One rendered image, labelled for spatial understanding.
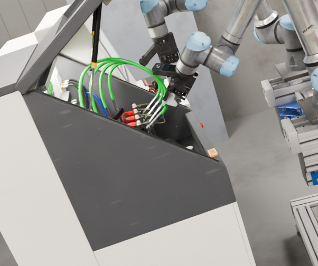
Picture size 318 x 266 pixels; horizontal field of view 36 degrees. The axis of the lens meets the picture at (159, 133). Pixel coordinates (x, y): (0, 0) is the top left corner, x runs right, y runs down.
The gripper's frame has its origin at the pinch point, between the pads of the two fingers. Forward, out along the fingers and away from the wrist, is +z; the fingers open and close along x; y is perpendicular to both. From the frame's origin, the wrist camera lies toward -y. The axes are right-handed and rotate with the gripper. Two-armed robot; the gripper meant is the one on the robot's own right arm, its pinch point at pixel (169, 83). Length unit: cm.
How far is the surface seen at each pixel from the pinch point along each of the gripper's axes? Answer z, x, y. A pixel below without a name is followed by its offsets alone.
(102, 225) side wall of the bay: 33, -34, -42
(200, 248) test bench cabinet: 58, -34, -11
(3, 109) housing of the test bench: -21, -34, -57
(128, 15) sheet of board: -1, 214, -2
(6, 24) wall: -22, 254, -104
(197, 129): 26.9, 8.4, 6.0
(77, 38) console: -24, 36, -32
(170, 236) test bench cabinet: 48, -34, -20
